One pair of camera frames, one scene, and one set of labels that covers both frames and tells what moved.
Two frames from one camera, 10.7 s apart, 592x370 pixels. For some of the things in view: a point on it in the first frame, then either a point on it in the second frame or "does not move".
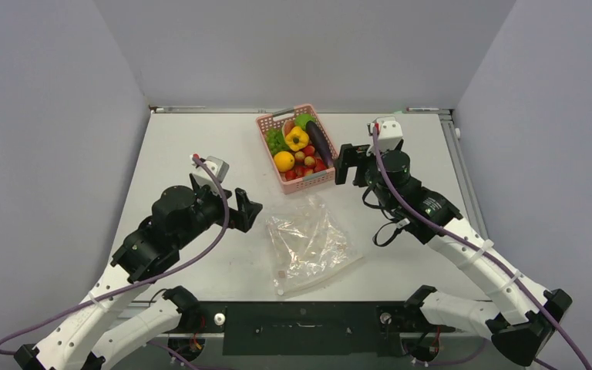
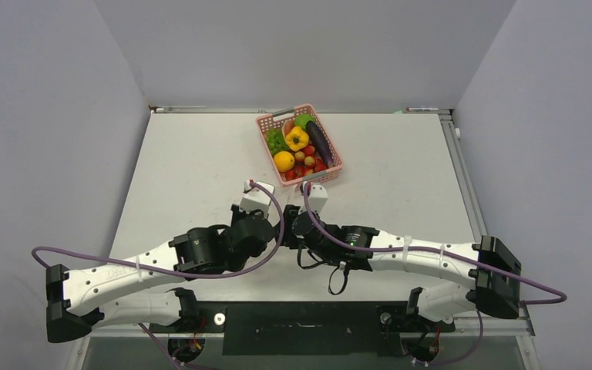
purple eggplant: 319,142 does not move
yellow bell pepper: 296,139 does not move
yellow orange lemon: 284,161 does not move
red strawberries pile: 306,162 does not move
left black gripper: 242,218 to 237,213
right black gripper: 351,156 to 289,237
